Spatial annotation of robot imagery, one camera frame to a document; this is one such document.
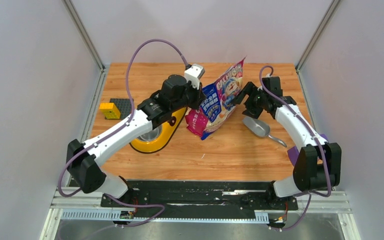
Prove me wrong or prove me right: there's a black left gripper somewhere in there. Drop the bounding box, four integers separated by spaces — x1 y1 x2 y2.
170 78 207 113

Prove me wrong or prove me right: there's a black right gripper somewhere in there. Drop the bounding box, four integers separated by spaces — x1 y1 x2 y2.
230 82 267 119

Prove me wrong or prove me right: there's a colourful pet food bag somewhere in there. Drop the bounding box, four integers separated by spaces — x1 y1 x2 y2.
185 58 245 140

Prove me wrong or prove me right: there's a silver metal scoop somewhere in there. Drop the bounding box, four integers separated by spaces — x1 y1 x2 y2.
242 116 287 148

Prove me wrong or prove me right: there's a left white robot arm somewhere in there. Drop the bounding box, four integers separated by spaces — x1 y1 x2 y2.
66 73 205 207

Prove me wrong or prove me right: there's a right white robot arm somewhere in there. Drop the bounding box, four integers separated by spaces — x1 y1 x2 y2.
232 76 342 209

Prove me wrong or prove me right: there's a yellow double pet bowl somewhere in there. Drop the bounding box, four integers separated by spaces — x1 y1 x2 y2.
129 107 187 154

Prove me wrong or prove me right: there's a dark grey toy baseplate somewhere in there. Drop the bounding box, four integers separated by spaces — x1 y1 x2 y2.
109 98 132 120

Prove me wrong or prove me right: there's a purple object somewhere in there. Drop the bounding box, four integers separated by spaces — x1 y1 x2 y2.
287 133 329 166

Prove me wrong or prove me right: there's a yellow toy brick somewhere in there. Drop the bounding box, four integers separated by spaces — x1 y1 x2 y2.
99 102 121 120

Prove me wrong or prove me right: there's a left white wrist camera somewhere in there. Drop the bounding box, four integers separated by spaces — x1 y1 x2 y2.
183 63 205 90

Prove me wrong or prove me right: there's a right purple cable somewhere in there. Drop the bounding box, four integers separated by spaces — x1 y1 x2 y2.
258 65 333 232

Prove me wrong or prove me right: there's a purple cable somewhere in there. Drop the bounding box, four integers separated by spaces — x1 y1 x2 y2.
57 38 190 229
258 65 333 232

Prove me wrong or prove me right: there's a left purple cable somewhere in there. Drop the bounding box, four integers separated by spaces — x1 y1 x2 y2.
57 38 190 229

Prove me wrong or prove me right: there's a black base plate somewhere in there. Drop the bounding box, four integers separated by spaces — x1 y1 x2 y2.
120 180 298 219

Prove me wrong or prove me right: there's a white slotted cable duct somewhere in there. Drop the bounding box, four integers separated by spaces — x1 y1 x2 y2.
60 209 270 224

